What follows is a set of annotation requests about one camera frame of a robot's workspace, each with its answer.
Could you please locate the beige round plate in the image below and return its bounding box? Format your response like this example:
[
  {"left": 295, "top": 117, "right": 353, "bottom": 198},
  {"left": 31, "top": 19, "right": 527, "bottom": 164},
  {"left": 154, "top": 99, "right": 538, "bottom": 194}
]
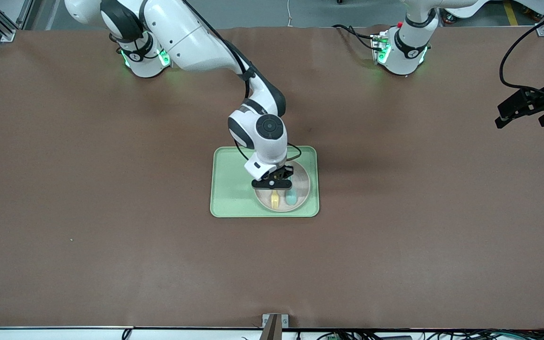
[{"left": 254, "top": 160, "right": 311, "bottom": 213}]

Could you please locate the light green rectangular tray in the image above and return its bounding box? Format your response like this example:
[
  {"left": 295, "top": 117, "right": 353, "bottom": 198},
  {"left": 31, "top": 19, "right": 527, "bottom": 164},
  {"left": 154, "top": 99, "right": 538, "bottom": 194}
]
[{"left": 210, "top": 146, "right": 320, "bottom": 218}]

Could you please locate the brown table cover sheet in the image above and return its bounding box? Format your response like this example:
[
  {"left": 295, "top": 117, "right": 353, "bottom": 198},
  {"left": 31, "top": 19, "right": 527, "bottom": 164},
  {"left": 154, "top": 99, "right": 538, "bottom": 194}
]
[{"left": 0, "top": 25, "right": 544, "bottom": 330}]

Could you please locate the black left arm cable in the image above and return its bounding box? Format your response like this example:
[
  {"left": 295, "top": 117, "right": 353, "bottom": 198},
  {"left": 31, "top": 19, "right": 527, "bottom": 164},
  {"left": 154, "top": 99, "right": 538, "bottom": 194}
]
[{"left": 499, "top": 2, "right": 544, "bottom": 93}]

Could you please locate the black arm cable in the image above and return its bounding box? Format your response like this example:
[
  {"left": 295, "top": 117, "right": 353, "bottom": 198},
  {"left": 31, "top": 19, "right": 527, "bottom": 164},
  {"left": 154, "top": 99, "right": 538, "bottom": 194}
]
[
  {"left": 499, "top": 2, "right": 544, "bottom": 93},
  {"left": 182, "top": 0, "right": 304, "bottom": 164}
]

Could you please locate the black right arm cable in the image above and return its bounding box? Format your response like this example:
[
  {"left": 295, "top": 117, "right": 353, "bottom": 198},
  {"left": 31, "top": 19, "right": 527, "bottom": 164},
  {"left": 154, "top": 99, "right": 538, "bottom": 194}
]
[{"left": 182, "top": 0, "right": 304, "bottom": 164}]

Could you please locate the grey metal edge bracket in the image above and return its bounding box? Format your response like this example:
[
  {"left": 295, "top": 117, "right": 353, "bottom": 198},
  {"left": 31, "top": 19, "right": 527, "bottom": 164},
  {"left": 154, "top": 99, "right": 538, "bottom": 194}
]
[{"left": 262, "top": 314, "right": 289, "bottom": 340}]

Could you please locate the black base power cable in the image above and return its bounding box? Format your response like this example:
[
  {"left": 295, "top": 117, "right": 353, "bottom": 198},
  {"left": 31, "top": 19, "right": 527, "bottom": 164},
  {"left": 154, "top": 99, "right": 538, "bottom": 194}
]
[{"left": 332, "top": 24, "right": 376, "bottom": 51}]

